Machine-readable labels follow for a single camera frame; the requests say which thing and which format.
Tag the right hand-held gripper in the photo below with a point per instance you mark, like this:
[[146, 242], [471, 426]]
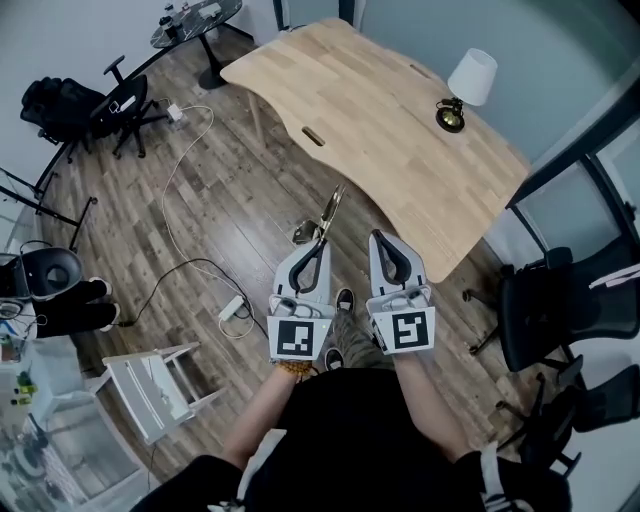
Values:
[[410, 330]]

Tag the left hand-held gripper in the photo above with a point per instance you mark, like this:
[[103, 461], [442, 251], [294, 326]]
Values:
[[295, 340]]

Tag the person's left forearm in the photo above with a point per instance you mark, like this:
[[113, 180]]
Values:
[[265, 420]]

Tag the person's right forearm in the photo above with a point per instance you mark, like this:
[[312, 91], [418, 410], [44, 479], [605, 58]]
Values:
[[430, 405]]

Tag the person's right shoe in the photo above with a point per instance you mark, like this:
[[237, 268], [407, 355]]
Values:
[[345, 300]]

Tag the person's shoe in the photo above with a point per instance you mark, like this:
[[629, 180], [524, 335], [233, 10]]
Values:
[[334, 359], [345, 300]]

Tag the white power strip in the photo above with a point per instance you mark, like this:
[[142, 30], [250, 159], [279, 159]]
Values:
[[231, 308]]

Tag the person's camouflage trousers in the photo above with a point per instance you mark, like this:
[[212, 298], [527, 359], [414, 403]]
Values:
[[357, 345]]

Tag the person's left shoe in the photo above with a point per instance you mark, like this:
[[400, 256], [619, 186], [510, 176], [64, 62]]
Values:
[[334, 359]]

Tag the black office chair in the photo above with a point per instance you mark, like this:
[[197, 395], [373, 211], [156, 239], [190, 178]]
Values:
[[590, 405], [125, 107], [550, 310]]

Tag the person's black shirt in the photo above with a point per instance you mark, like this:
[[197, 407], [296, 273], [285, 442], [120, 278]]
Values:
[[360, 440]]

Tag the white stool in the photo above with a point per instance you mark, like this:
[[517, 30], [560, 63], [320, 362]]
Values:
[[145, 395]]

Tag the white power adapter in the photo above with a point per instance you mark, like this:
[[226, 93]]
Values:
[[176, 112]]

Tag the white shade table lamp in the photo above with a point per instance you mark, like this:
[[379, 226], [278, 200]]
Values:
[[472, 75]]

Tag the white side table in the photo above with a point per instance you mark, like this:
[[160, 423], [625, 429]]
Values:
[[50, 360]]

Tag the round black marble table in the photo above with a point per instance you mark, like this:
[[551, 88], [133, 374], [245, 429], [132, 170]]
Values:
[[195, 25]]

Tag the small white box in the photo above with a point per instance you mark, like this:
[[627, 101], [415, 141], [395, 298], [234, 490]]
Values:
[[209, 9]]

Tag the black jar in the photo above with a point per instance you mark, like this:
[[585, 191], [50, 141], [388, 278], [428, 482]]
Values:
[[166, 23]]

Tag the black frame glass table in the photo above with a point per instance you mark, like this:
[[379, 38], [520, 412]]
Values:
[[75, 222]]

